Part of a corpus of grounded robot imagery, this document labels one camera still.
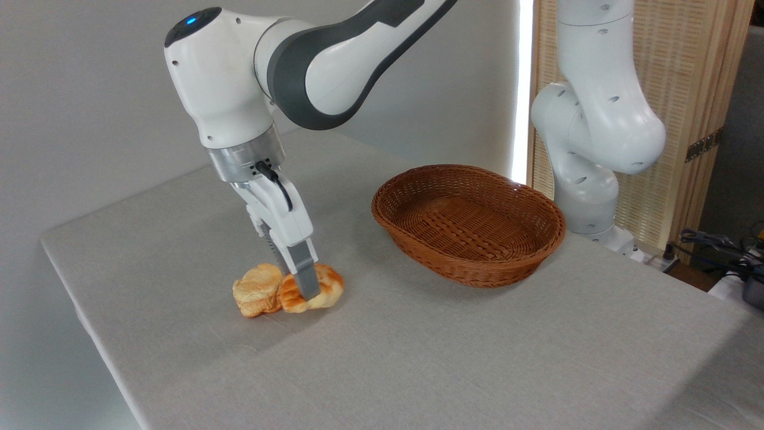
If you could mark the brown oval wicker basket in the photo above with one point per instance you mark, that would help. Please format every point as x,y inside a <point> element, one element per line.
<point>471,227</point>

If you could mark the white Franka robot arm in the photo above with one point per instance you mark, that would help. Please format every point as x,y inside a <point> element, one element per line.
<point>603,119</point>

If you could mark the flaky layered bread piece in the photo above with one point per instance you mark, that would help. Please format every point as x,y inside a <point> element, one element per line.
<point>256,291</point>

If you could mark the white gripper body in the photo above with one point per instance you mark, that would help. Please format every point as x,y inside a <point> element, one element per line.
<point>283,221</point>

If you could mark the grey tablecloth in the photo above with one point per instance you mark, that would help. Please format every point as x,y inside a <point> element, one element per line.
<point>382,358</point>

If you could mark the braided glazed bread roll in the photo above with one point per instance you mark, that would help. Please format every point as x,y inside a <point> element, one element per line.
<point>329,286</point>

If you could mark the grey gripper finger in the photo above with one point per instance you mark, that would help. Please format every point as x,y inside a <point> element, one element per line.
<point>277,251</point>
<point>304,269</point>

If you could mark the bamboo folding screen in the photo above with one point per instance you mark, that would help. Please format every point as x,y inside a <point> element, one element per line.
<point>686,60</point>

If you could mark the white power strip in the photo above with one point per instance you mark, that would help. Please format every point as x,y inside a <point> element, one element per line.
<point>656,260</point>

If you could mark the dark metal screen hinge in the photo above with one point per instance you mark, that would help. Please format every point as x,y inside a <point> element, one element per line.
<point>704,145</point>

